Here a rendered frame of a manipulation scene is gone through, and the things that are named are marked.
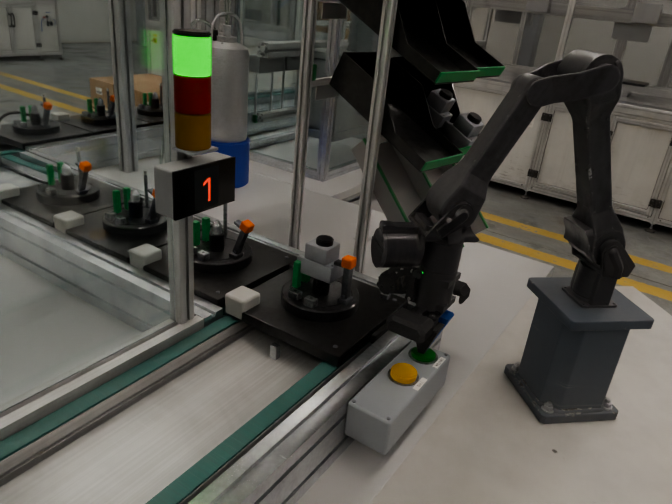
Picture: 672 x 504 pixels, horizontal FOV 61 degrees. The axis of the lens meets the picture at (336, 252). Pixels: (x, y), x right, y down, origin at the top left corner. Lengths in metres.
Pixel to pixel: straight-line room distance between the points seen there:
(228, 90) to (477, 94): 3.59
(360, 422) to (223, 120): 1.22
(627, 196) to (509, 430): 4.09
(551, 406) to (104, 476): 0.69
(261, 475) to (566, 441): 0.52
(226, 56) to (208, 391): 1.15
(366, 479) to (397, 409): 0.11
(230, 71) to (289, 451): 1.30
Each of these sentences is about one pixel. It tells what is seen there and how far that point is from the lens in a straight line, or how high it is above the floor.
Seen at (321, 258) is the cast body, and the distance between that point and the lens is 0.96.
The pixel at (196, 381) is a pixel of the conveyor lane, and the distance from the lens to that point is 0.92.
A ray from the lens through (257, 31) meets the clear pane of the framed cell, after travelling 2.14.
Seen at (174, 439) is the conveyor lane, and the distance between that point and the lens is 0.83.
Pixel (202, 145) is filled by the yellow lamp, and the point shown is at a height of 1.27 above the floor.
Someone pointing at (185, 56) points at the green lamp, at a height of 1.39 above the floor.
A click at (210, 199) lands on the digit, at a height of 1.19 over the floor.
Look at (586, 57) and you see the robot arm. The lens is 0.85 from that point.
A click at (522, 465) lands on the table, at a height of 0.86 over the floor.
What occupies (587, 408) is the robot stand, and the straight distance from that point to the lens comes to 1.08.
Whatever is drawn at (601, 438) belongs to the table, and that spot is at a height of 0.86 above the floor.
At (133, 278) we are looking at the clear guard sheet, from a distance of 0.89.
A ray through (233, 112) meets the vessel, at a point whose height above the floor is 1.11.
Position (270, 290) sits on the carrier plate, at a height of 0.97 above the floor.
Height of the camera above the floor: 1.48
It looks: 25 degrees down
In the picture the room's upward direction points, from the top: 6 degrees clockwise
